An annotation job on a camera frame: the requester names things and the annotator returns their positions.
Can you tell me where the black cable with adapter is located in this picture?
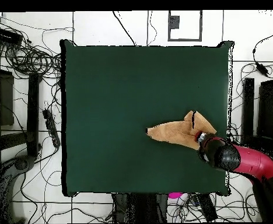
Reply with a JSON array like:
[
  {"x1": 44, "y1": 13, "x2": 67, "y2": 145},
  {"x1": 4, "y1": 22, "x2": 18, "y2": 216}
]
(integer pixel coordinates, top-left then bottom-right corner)
[{"x1": 252, "y1": 28, "x2": 273, "y2": 78}]

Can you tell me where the orange terry towel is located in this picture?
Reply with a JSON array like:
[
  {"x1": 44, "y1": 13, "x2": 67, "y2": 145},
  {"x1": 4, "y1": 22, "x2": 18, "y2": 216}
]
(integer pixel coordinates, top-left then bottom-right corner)
[{"x1": 145, "y1": 110, "x2": 218, "y2": 151}]

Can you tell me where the black power strip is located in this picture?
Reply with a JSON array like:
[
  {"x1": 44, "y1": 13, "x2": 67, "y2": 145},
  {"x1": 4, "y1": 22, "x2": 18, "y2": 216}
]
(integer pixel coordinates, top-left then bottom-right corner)
[
  {"x1": 42, "y1": 108, "x2": 61, "y2": 148},
  {"x1": 197, "y1": 193, "x2": 218, "y2": 222}
]

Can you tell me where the dark green table cloth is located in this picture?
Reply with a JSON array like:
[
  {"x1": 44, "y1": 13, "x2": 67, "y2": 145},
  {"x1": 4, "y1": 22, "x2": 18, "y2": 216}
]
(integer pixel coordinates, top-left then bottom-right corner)
[{"x1": 59, "y1": 38, "x2": 235, "y2": 197}]

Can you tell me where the long black cable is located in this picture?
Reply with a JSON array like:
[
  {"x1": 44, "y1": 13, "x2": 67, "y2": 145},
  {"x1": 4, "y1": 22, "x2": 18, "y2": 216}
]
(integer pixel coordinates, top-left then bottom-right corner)
[{"x1": 112, "y1": 10, "x2": 137, "y2": 46}]

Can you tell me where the black metal frame stand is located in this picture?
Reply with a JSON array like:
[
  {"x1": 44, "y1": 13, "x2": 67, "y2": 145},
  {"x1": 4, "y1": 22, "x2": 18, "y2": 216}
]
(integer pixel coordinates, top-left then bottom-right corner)
[
  {"x1": 240, "y1": 59, "x2": 273, "y2": 162},
  {"x1": 0, "y1": 52, "x2": 43, "y2": 159}
]

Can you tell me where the pink object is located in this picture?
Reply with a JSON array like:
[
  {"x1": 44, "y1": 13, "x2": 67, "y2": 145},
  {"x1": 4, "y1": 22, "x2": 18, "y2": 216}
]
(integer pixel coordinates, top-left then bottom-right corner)
[{"x1": 167, "y1": 192, "x2": 184, "y2": 200}]

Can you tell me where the grey square floor frame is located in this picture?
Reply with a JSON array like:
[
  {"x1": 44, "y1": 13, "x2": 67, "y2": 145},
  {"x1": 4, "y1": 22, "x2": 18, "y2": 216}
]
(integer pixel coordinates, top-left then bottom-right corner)
[{"x1": 167, "y1": 10, "x2": 203, "y2": 42}]

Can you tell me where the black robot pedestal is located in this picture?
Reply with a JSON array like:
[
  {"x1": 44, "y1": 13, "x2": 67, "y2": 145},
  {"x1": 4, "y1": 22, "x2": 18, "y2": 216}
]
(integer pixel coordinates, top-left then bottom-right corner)
[{"x1": 111, "y1": 192, "x2": 169, "y2": 223}]

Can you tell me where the black box device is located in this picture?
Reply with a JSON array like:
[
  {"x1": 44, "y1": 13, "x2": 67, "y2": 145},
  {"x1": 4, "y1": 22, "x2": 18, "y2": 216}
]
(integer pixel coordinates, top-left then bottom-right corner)
[{"x1": 0, "y1": 27, "x2": 23, "y2": 46}]

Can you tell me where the grey tripod base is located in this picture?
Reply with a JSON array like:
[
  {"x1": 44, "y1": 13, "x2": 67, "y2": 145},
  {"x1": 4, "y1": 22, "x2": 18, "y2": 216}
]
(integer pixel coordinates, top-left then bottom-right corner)
[{"x1": 0, "y1": 154, "x2": 37, "y2": 224}]

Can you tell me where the coil of black cables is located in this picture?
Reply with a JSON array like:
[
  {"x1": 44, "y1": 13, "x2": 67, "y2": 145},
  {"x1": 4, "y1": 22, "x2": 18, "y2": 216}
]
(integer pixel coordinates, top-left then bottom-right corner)
[{"x1": 5, "y1": 45, "x2": 62, "y2": 79}]

